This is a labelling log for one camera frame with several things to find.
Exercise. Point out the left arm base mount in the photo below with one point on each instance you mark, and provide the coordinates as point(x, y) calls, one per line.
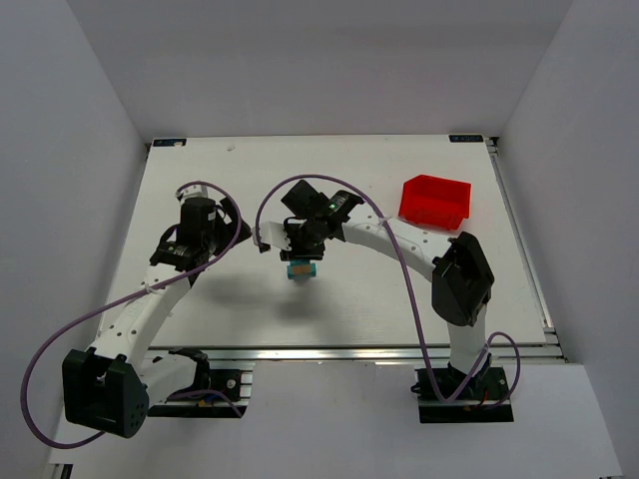
point(215, 390)

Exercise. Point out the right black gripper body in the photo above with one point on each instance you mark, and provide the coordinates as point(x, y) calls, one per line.
point(302, 252)

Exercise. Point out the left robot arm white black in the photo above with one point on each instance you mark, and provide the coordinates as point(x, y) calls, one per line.
point(110, 387)

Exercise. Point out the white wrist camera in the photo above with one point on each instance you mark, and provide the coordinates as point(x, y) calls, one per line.
point(191, 191)
point(268, 235)

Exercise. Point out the teal arch wood block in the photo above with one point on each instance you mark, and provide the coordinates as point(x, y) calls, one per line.
point(312, 272)

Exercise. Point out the teal rectangular wood block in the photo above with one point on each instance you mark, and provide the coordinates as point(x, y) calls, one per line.
point(299, 262)

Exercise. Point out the left blue corner label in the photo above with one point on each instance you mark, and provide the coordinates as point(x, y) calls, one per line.
point(169, 143)

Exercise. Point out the right blue corner label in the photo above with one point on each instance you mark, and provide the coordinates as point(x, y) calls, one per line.
point(466, 138)

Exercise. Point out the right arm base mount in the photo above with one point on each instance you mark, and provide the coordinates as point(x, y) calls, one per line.
point(479, 402)

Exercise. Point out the red plastic bin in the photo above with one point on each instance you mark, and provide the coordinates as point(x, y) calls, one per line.
point(435, 202)

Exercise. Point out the aluminium table front rail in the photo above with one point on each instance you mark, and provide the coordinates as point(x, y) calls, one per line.
point(499, 352)

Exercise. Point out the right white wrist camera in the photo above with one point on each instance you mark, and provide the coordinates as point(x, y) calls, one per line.
point(268, 235)

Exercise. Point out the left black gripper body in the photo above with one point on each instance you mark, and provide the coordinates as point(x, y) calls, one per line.
point(235, 223)

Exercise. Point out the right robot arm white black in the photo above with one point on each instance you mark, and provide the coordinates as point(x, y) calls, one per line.
point(457, 269)

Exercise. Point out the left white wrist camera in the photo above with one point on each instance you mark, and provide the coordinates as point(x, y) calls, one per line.
point(191, 191)

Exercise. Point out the blue corner label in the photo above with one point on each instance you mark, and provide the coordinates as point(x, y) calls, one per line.
point(466, 138)
point(169, 143)

